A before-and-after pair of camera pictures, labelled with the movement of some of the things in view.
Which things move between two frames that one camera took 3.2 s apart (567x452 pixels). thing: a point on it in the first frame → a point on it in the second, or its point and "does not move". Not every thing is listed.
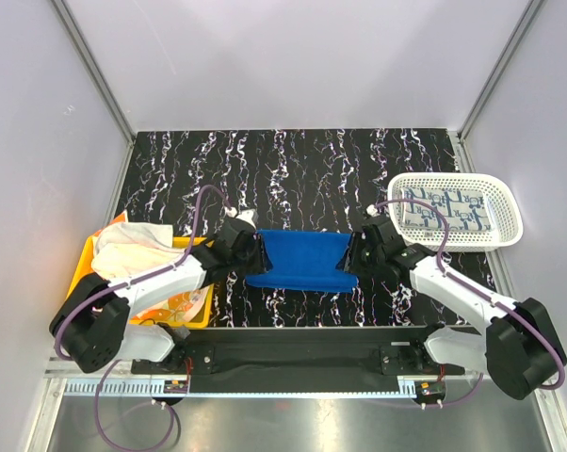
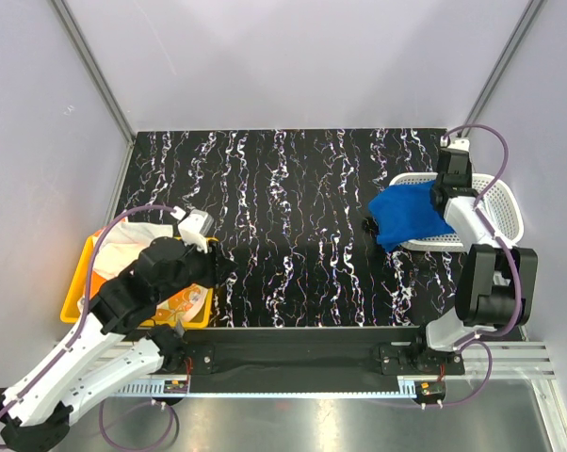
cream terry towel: (127, 249) does not move
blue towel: (304, 259) → (407, 212)
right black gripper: (349, 263) → (469, 174)
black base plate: (299, 359) does not move
